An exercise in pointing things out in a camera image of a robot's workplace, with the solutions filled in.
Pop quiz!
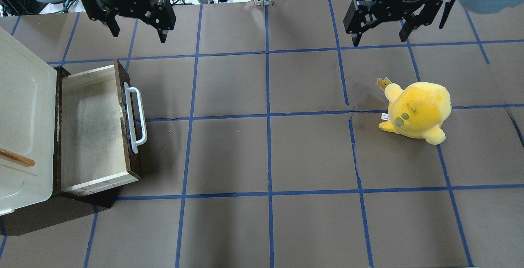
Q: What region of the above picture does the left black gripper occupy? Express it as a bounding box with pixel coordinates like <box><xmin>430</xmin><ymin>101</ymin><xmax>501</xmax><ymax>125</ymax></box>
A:
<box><xmin>80</xmin><ymin>0</ymin><xmax>176</xmax><ymax>44</ymax></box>

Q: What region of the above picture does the yellow plush toy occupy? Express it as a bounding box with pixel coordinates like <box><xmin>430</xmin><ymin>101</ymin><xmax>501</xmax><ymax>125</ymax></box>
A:
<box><xmin>376</xmin><ymin>77</ymin><xmax>452</xmax><ymax>145</ymax></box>

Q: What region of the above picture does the white plastic storage box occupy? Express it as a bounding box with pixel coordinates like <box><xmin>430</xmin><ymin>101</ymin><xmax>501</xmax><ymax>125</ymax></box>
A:
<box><xmin>0</xmin><ymin>29</ymin><xmax>57</xmax><ymax>215</ymax></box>

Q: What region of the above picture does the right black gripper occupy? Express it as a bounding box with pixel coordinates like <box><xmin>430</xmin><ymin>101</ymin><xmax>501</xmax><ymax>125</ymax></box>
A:
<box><xmin>343</xmin><ymin>0</ymin><xmax>443</xmax><ymax>47</ymax></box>

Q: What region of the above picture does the white drawer handle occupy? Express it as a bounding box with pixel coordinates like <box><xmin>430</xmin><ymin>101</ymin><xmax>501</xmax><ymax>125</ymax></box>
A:
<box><xmin>123</xmin><ymin>82</ymin><xmax>148</xmax><ymax>155</ymax></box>

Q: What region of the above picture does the dark wooden drawer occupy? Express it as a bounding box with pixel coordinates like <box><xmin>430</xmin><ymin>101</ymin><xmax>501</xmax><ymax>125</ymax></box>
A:
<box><xmin>1</xmin><ymin>60</ymin><xmax>147</xmax><ymax>236</ymax></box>

